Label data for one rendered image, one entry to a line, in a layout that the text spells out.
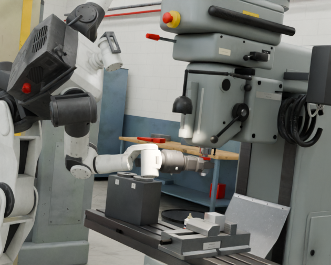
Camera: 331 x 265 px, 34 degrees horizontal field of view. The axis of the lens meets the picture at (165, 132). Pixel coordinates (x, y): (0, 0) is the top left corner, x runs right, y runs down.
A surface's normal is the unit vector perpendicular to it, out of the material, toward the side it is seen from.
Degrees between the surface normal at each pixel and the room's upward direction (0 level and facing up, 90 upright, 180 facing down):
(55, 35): 59
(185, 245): 90
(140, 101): 90
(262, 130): 90
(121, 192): 90
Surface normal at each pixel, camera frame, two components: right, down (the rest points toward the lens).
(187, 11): -0.77, -0.04
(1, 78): -0.54, -0.02
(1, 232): 0.81, 0.26
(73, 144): -0.13, 0.75
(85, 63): 0.77, -0.42
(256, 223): -0.63, -0.50
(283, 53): 0.63, 0.11
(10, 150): -0.59, 0.39
